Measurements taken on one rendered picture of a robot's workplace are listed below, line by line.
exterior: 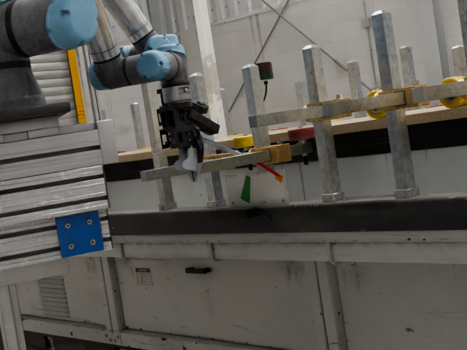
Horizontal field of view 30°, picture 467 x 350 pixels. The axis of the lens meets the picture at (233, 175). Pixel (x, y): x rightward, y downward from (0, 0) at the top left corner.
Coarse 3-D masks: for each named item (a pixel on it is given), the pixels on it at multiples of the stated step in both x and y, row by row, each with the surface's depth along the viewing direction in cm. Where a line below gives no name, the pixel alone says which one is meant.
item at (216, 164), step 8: (296, 144) 257; (304, 144) 258; (256, 152) 246; (264, 152) 248; (296, 152) 256; (304, 152) 258; (208, 160) 236; (216, 160) 236; (224, 160) 238; (232, 160) 240; (240, 160) 242; (248, 160) 244; (256, 160) 246; (264, 160) 247; (208, 168) 234; (216, 168) 236; (224, 168) 238
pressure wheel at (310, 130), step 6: (300, 126) 259; (312, 126) 258; (288, 132) 259; (294, 132) 257; (300, 132) 256; (306, 132) 256; (312, 132) 257; (288, 138) 260; (294, 138) 257; (300, 138) 256; (306, 138) 256; (306, 156) 260; (306, 162) 260
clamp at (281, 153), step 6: (282, 144) 248; (288, 144) 249; (252, 150) 254; (258, 150) 253; (264, 150) 251; (270, 150) 249; (276, 150) 247; (282, 150) 247; (288, 150) 249; (270, 156) 249; (276, 156) 247; (282, 156) 247; (288, 156) 249; (264, 162) 251; (270, 162) 249; (276, 162) 248
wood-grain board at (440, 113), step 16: (416, 112) 245; (432, 112) 229; (448, 112) 225; (464, 112) 221; (288, 128) 358; (336, 128) 255; (352, 128) 250; (368, 128) 246; (224, 144) 293; (128, 160) 338
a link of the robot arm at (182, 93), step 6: (162, 90) 230; (168, 90) 227; (174, 90) 227; (180, 90) 227; (186, 90) 227; (168, 96) 228; (174, 96) 227; (180, 96) 227; (186, 96) 228; (168, 102) 228; (174, 102) 228
